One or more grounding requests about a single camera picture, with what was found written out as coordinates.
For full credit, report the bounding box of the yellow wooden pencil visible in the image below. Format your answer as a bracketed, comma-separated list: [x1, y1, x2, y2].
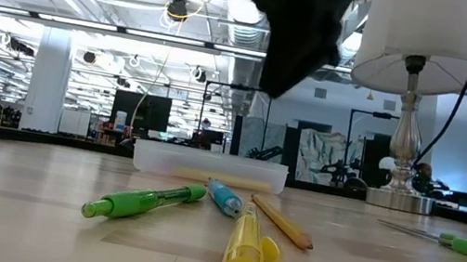
[243, 192, 321, 252]

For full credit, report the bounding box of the green mechanical pencil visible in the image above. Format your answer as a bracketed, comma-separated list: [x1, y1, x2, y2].
[80, 166, 209, 237]

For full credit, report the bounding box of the long black right arm cable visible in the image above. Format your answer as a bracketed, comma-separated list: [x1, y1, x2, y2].
[414, 0, 467, 174]

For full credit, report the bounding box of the clear plastic pencil box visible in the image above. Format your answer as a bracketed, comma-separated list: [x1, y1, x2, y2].
[129, 138, 292, 197]

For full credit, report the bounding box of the white cabinet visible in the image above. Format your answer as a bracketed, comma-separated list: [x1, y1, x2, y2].
[57, 107, 93, 139]

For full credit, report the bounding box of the white round object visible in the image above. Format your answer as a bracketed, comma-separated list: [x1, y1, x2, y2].
[376, 154, 397, 173]

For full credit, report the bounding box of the grey crumpled sheet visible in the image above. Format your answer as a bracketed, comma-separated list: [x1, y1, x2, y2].
[292, 126, 368, 192]

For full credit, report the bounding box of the black aluminium table frame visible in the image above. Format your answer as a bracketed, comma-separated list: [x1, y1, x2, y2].
[0, 122, 467, 227]

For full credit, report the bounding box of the long white light strip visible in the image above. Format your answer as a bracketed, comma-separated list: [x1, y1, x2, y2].
[0, 5, 354, 73]

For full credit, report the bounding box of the white column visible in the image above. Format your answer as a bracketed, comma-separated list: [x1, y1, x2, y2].
[19, 22, 80, 137]

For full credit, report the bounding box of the black metal frame stand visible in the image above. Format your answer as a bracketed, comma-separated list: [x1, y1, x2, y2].
[340, 107, 401, 185]

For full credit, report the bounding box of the person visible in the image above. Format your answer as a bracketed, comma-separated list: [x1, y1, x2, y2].
[413, 160, 436, 183]
[196, 116, 214, 145]

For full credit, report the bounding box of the white bottle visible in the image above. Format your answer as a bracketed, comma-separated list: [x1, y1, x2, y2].
[112, 109, 129, 134]

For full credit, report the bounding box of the black monitor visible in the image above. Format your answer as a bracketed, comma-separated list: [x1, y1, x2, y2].
[108, 88, 174, 141]

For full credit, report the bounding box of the table lamp white shade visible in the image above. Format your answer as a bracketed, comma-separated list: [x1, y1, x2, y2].
[330, 0, 467, 222]

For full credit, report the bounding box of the black hanging device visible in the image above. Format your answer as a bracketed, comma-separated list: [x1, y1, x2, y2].
[164, 0, 191, 24]

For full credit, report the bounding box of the silver ventilation duct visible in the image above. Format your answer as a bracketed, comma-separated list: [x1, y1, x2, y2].
[204, 0, 277, 117]

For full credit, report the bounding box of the blue pen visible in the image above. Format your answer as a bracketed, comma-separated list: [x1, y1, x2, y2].
[201, 177, 248, 219]

